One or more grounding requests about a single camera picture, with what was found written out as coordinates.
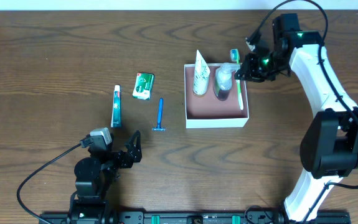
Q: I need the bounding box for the clear pump sanitizer bottle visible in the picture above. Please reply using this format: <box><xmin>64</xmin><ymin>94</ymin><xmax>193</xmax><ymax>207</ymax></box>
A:
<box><xmin>214</xmin><ymin>63</ymin><xmax>240</xmax><ymax>101</ymax></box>

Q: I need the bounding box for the green white toothbrush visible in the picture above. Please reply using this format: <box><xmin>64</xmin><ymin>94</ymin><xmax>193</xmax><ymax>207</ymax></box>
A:
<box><xmin>230</xmin><ymin>49</ymin><xmax>244</xmax><ymax>110</ymax></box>

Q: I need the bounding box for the white Pantene tube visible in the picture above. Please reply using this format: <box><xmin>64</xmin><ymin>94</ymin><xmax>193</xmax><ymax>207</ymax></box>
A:
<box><xmin>193</xmin><ymin>50</ymin><xmax>210</xmax><ymax>96</ymax></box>

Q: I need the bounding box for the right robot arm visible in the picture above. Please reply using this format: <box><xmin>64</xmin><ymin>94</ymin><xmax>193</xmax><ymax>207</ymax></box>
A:
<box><xmin>234</xmin><ymin>14</ymin><xmax>358</xmax><ymax>223</ymax></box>

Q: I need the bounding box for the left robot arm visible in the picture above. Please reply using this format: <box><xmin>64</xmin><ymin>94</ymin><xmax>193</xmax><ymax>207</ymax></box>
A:
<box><xmin>66</xmin><ymin>128</ymin><xmax>142</xmax><ymax>224</ymax></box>

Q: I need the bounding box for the blue disposable razor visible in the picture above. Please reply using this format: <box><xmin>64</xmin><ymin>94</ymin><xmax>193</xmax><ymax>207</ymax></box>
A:
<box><xmin>152</xmin><ymin>98</ymin><xmax>166</xmax><ymax>131</ymax></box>

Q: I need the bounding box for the teal toothpaste tube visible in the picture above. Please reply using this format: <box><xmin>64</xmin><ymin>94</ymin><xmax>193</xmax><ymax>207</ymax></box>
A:
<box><xmin>111</xmin><ymin>85</ymin><xmax>121</xmax><ymax>128</ymax></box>

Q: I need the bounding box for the white box pink interior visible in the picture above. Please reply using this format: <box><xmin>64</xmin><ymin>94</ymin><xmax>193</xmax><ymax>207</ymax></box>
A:
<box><xmin>184</xmin><ymin>63</ymin><xmax>250</xmax><ymax>129</ymax></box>

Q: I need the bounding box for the green Dettol soap bar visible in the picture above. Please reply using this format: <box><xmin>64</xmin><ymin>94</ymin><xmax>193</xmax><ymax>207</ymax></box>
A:
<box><xmin>132</xmin><ymin>73</ymin><xmax>154</xmax><ymax>100</ymax></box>

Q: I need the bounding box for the left black cable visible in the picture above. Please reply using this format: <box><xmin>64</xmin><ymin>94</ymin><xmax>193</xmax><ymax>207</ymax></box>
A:
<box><xmin>16</xmin><ymin>142</ymin><xmax>88</xmax><ymax>224</ymax></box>

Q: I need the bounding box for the black cable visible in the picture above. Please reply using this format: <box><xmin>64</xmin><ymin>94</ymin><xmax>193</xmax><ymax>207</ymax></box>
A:
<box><xmin>253</xmin><ymin>0</ymin><xmax>358</xmax><ymax>224</ymax></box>
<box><xmin>16</xmin><ymin>142</ymin><xmax>88</xmax><ymax>224</ymax></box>

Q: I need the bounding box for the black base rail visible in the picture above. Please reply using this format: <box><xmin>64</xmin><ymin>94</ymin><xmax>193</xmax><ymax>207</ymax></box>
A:
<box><xmin>38</xmin><ymin>210</ymin><xmax>352</xmax><ymax>224</ymax></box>

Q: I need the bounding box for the right black cable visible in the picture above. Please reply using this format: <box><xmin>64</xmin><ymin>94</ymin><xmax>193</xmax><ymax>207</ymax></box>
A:
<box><xmin>253</xmin><ymin>0</ymin><xmax>358</xmax><ymax>224</ymax></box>

